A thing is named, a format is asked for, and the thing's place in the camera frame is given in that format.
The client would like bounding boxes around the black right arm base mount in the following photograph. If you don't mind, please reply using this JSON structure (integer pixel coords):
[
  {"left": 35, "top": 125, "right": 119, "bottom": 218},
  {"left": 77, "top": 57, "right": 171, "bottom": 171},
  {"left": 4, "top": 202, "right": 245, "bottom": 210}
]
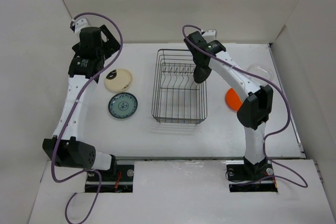
[{"left": 225, "top": 163, "right": 278, "bottom": 193}]

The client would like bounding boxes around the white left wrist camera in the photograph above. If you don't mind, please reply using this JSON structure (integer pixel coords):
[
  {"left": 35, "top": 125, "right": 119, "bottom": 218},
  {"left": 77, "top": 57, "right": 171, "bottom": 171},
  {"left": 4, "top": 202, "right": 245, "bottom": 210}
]
[{"left": 70, "top": 18, "right": 90, "bottom": 35}]

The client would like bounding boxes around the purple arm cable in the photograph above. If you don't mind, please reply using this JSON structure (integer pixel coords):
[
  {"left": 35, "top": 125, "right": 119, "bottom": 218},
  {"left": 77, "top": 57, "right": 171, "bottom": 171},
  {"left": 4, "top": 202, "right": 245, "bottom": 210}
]
[
  {"left": 51, "top": 12, "right": 124, "bottom": 223},
  {"left": 182, "top": 24, "right": 308, "bottom": 188}
]

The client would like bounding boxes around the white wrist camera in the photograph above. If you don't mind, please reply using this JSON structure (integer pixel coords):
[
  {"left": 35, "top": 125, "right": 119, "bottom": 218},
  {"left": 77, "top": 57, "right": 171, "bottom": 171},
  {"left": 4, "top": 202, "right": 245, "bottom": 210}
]
[
  {"left": 202, "top": 29, "right": 217, "bottom": 42},
  {"left": 70, "top": 18, "right": 90, "bottom": 35}
]

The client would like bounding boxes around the orange round plate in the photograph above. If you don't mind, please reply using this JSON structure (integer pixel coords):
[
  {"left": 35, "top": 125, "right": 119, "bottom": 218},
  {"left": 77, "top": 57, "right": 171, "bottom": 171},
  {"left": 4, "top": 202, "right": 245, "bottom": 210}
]
[{"left": 225, "top": 88, "right": 242, "bottom": 111}]

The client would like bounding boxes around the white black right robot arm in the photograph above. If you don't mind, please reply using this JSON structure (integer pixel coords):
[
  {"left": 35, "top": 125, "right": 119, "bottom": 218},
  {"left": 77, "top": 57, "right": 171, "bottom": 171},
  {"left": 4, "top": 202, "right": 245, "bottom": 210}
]
[{"left": 184, "top": 31, "right": 274, "bottom": 181}]

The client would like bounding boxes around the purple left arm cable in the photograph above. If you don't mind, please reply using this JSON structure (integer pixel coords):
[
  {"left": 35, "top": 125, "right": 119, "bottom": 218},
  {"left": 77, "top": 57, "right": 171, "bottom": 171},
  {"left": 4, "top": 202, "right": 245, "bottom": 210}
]
[{"left": 51, "top": 12, "right": 124, "bottom": 223}]

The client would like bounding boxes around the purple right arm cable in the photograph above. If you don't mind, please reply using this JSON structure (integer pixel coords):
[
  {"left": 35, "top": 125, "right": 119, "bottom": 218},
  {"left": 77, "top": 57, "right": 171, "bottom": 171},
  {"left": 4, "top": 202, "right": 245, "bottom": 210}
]
[{"left": 182, "top": 24, "right": 308, "bottom": 188}]

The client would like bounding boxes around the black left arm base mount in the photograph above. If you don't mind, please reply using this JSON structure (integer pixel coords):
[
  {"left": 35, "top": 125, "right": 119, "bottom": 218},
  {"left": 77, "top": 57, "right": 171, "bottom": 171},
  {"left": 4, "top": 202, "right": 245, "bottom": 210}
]
[{"left": 85, "top": 160, "right": 134, "bottom": 193}]

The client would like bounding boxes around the blue white patterned plate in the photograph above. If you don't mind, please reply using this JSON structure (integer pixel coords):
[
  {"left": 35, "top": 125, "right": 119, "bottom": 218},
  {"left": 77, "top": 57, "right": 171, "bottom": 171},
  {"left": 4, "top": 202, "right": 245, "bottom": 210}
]
[{"left": 108, "top": 92, "right": 138, "bottom": 119}]

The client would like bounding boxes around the grey wire dish rack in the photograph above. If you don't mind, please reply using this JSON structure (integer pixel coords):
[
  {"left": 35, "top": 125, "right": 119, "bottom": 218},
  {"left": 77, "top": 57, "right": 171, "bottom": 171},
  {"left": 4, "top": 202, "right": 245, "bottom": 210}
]
[{"left": 151, "top": 49, "right": 207, "bottom": 125}]

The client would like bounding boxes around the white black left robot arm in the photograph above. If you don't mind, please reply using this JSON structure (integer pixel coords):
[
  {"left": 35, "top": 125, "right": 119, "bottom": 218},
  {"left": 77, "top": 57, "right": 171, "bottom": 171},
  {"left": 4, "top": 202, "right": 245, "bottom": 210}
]
[{"left": 43, "top": 25, "right": 120, "bottom": 180}]

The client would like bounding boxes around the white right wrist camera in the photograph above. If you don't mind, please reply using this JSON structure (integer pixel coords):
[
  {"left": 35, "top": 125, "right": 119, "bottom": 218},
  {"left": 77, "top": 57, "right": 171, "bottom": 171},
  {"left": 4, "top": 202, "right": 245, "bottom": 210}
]
[{"left": 202, "top": 29, "right": 217, "bottom": 42}]

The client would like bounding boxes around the cream plate with black mark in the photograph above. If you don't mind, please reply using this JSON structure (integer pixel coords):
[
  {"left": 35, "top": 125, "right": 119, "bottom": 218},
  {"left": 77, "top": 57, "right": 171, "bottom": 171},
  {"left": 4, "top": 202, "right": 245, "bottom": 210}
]
[{"left": 104, "top": 69, "right": 133, "bottom": 93}]

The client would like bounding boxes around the clear glass plate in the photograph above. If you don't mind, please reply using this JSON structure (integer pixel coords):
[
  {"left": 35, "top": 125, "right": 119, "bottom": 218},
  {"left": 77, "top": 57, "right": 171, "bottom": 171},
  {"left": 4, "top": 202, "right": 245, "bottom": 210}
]
[{"left": 247, "top": 63, "right": 274, "bottom": 81}]

